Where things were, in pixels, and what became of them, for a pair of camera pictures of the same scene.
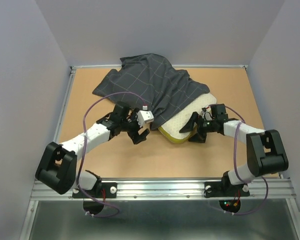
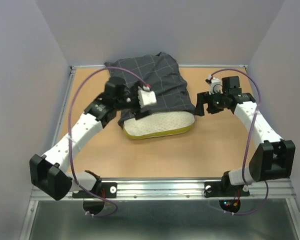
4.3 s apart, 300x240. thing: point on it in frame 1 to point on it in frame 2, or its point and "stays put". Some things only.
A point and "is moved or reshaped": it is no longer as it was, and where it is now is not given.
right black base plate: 225,188 stays put
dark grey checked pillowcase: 151,83 is moved or reshaped
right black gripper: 199,136 to 204,97
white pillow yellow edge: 170,129 is moved or reshaped
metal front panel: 163,220 stays put
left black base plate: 102,190 stays put
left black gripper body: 129,125 to 129,101
